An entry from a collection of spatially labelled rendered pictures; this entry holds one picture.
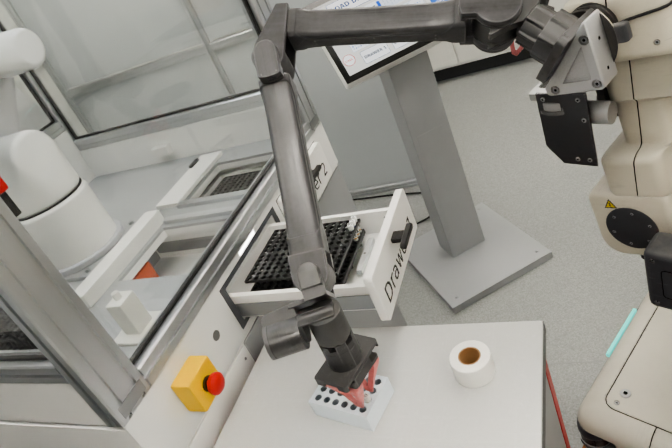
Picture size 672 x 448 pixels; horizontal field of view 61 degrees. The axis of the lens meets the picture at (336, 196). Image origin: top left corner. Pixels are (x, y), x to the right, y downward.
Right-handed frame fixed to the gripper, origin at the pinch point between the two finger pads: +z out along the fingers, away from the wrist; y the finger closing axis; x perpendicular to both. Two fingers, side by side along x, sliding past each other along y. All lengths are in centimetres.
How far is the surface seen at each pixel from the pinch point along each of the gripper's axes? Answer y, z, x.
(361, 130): -169, 41, -118
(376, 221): -38.6, -6.0, -17.1
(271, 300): -10.9, -6.1, -27.2
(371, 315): -55, 47, -48
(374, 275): -17.1, -11.1, -3.4
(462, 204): -125, 54, -47
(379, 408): -0.6, 3.6, 1.5
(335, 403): 1.5, 2.6, -6.1
